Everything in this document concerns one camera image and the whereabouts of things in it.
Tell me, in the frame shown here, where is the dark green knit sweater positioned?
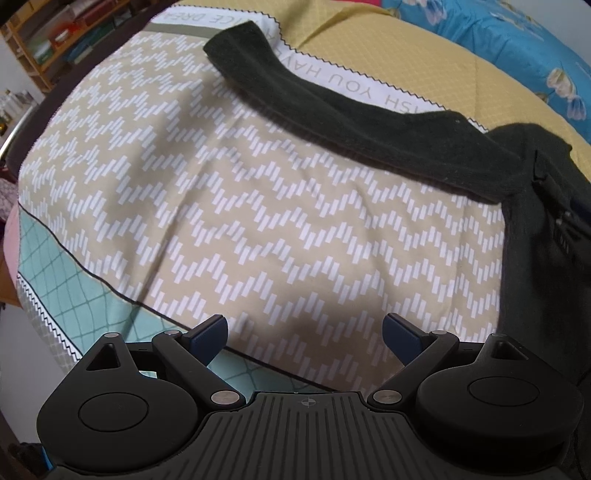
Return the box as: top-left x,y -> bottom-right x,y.
204,22 -> 590,370

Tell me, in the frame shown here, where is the blue floral duvet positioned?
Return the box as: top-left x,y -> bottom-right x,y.
381,0 -> 590,140

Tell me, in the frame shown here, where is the patterned beige yellow bed sheet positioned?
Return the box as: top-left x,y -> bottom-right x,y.
10,1 -> 590,393

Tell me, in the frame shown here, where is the wooden shelf unit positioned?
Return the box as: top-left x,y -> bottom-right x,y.
1,0 -> 148,94

